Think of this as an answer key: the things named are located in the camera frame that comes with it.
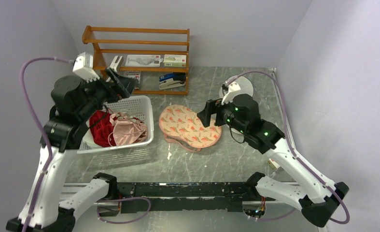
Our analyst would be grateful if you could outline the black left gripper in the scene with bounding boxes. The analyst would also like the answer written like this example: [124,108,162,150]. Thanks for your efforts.
[78,66,139,120]

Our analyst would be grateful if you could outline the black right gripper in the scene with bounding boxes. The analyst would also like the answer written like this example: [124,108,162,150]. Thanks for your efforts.
[197,93,248,135]

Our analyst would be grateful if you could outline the floral peach laundry bag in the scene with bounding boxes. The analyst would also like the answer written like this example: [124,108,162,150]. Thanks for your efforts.
[159,104,222,152]

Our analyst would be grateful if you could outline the pink satin bra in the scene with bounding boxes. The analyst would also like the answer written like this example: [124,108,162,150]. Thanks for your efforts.
[108,112,148,146]

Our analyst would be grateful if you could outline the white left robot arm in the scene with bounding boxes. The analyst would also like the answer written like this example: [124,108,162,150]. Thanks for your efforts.
[6,68,137,232]

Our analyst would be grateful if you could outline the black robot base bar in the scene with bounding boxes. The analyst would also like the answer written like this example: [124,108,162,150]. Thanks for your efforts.
[100,182,263,213]

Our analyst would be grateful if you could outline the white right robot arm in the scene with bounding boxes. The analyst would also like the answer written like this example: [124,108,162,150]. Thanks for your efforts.
[197,94,349,228]

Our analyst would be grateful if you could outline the white round mesh laundry bag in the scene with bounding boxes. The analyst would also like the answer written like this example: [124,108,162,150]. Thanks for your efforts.
[218,75,253,98]

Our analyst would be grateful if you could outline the red bra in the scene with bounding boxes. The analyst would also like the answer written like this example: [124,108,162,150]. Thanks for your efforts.
[89,110,116,147]

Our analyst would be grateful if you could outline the coloured marker pen set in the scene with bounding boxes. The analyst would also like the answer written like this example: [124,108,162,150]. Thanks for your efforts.
[124,71,141,89]

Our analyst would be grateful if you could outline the white handheld device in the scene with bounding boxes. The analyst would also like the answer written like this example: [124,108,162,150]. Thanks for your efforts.
[109,55,124,73]

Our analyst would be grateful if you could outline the white plastic basket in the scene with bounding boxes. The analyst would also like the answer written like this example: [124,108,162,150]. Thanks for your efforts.
[77,95,155,154]

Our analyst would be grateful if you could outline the clear plastic package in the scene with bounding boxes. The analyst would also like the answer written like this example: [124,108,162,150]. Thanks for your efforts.
[125,55,163,67]

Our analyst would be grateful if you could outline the blue black stapler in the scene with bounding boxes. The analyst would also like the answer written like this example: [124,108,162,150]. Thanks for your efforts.
[159,72,186,90]

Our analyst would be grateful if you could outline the white green box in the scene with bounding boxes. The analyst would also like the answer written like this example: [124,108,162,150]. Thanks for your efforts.
[163,54,187,68]

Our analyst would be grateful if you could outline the orange wooden shelf rack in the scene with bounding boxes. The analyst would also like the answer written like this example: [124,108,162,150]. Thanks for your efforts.
[82,25,190,96]

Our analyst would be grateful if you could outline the small white red box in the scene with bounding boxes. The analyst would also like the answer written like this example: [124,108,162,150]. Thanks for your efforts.
[267,159,280,171]

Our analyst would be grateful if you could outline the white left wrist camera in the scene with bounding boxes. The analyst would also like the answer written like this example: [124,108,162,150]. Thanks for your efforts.
[72,52,100,82]

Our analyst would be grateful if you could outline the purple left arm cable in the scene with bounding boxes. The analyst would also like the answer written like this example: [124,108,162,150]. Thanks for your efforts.
[19,57,75,232]

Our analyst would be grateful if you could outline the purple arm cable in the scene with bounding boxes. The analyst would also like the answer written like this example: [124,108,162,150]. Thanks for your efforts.
[19,57,75,232]
[222,71,351,225]

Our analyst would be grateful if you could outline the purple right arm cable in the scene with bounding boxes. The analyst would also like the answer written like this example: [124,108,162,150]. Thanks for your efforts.
[222,71,351,225]

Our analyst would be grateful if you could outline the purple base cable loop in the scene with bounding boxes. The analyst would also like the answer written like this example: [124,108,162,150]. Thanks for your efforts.
[96,195,152,225]

